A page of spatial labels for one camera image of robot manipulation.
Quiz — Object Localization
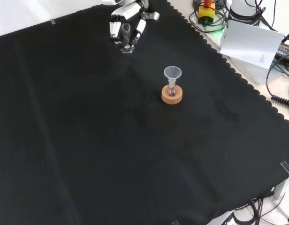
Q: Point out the yellow stop button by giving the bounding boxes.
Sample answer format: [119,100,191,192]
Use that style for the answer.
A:
[198,0,216,25]

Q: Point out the black power adapter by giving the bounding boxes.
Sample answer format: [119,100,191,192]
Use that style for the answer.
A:
[275,43,289,60]

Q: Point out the clear glass graduated cylinder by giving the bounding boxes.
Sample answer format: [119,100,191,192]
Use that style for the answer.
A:
[120,22,136,55]

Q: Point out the black bench cloth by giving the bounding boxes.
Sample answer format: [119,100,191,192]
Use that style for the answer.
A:
[0,0,289,225]

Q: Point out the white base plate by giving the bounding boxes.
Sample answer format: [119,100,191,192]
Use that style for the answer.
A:
[220,53,289,85]

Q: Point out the black floor cables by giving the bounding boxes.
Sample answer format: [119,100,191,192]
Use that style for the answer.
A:
[219,196,287,225]

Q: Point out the pale board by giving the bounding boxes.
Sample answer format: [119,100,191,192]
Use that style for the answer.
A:
[219,19,285,70]

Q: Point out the coiled black cable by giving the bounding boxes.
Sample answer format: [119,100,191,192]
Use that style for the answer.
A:
[266,58,289,109]

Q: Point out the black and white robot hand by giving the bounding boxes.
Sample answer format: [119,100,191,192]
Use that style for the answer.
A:
[108,0,160,46]

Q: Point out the cork ring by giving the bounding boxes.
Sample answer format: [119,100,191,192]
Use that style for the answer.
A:
[161,84,183,105]

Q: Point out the white metal bracket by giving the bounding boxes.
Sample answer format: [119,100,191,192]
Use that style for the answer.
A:
[273,174,289,200]

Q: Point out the clear plastic funnel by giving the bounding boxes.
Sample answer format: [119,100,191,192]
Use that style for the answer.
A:
[163,66,183,82]

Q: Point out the small round-bottom glass flask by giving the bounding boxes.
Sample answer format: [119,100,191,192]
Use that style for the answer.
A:
[166,79,179,98]

